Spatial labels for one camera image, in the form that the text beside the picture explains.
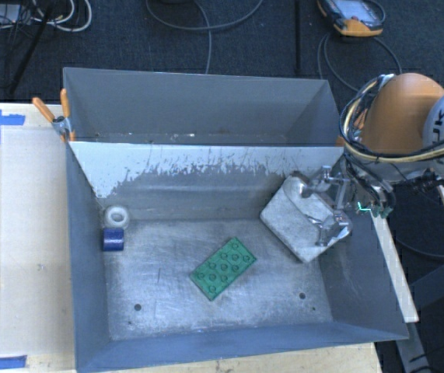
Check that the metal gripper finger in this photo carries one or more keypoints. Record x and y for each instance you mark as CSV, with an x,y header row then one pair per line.
x,y
332,227
317,185

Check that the pale grey rectangular block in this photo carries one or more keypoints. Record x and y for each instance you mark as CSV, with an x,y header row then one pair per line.
x,y
295,224

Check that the dark green flat block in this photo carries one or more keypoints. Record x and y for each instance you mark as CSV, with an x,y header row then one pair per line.
x,y
223,268

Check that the grey metal bin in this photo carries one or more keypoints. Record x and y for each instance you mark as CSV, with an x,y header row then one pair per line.
x,y
214,286

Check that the white tape roll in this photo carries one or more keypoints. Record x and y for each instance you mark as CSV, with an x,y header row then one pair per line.
x,y
109,218

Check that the small blue block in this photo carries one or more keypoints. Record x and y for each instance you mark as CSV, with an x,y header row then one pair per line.
x,y
113,240

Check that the pale wood board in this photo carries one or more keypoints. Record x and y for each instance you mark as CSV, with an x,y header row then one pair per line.
x,y
33,239

